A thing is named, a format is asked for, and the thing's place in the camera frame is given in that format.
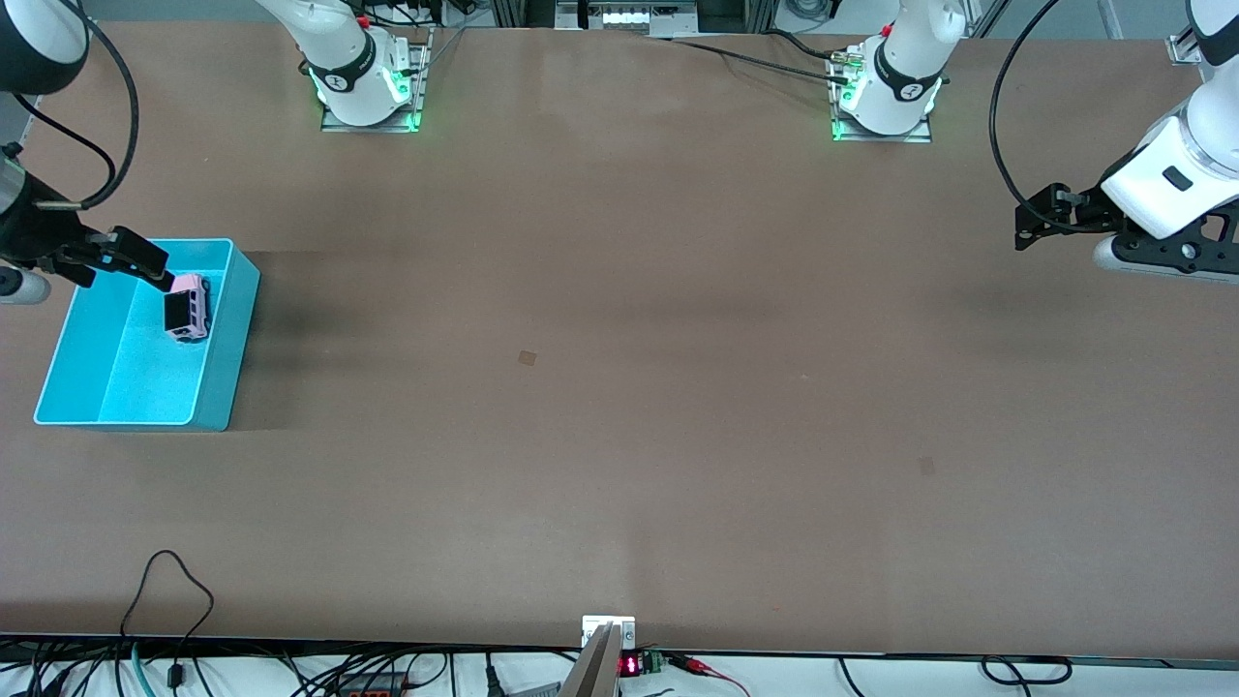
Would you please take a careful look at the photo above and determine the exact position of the pink toy jeep black roof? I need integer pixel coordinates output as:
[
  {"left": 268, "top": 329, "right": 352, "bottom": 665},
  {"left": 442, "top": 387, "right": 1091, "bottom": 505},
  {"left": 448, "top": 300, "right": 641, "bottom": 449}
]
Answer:
[{"left": 163, "top": 273, "right": 213, "bottom": 346}]

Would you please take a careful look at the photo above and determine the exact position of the cyan plastic storage bin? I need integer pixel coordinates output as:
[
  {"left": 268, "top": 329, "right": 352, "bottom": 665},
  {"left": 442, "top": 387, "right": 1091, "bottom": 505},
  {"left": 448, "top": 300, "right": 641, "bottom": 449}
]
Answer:
[{"left": 34, "top": 238, "right": 261, "bottom": 432}]

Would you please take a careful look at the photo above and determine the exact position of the orange power strip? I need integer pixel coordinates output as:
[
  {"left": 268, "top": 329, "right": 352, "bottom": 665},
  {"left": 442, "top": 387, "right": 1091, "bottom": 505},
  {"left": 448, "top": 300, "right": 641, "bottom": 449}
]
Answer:
[{"left": 334, "top": 672, "right": 409, "bottom": 697}]

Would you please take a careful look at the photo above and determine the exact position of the white control box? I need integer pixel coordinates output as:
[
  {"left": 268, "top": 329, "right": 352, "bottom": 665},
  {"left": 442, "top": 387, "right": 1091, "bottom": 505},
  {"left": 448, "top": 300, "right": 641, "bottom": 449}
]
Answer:
[{"left": 555, "top": 0, "right": 700, "bottom": 39}]

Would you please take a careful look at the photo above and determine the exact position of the right arm wrist camera capsule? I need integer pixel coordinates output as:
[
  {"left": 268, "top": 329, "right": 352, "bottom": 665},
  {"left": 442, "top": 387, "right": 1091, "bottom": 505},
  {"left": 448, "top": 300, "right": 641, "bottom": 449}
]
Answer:
[{"left": 0, "top": 266, "right": 50, "bottom": 307}]

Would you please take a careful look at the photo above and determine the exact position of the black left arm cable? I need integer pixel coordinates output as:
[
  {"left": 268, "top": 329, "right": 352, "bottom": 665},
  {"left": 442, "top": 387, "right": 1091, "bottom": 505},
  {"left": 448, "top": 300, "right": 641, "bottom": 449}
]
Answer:
[{"left": 988, "top": 0, "right": 1087, "bottom": 235}]

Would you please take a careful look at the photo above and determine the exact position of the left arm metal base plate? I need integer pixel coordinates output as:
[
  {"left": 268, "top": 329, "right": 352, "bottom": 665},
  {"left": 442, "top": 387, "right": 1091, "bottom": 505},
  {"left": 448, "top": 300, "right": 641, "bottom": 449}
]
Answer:
[{"left": 828, "top": 44, "right": 933, "bottom": 144}]

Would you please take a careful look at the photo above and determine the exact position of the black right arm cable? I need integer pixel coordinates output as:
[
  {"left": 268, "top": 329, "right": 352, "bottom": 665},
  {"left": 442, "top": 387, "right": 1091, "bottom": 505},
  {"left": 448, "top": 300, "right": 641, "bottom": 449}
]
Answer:
[{"left": 0, "top": 0, "right": 141, "bottom": 211}]

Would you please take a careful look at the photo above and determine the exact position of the thin black looped cable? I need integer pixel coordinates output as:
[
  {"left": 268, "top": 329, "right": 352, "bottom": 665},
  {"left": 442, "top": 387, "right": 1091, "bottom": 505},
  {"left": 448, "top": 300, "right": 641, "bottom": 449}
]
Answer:
[{"left": 120, "top": 550, "right": 215, "bottom": 683}]

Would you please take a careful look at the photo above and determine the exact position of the black cable to arm base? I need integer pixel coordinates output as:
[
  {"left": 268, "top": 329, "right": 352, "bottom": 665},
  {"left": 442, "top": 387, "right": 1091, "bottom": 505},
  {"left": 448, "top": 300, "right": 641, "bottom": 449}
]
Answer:
[{"left": 666, "top": 29, "right": 855, "bottom": 84}]

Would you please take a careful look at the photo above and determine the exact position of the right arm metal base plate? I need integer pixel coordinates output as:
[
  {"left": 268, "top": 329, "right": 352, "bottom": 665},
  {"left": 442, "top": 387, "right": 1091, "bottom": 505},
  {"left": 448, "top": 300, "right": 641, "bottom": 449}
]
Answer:
[{"left": 320, "top": 27, "right": 434, "bottom": 134}]

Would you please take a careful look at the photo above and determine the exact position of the black coiled cable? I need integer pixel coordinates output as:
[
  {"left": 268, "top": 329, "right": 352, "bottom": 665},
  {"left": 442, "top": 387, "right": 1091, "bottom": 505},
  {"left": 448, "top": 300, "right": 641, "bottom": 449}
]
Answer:
[{"left": 981, "top": 655, "right": 1074, "bottom": 687}]

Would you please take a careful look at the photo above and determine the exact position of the red clip lead wire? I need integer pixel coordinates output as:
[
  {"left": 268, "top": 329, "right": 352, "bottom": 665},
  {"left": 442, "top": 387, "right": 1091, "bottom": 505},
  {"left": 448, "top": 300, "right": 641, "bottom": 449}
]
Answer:
[{"left": 666, "top": 652, "right": 752, "bottom": 697}]

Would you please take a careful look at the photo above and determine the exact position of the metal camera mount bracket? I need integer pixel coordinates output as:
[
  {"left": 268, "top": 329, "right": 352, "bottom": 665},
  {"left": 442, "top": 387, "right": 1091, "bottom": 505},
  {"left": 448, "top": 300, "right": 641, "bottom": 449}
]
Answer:
[{"left": 559, "top": 615, "right": 637, "bottom": 697}]

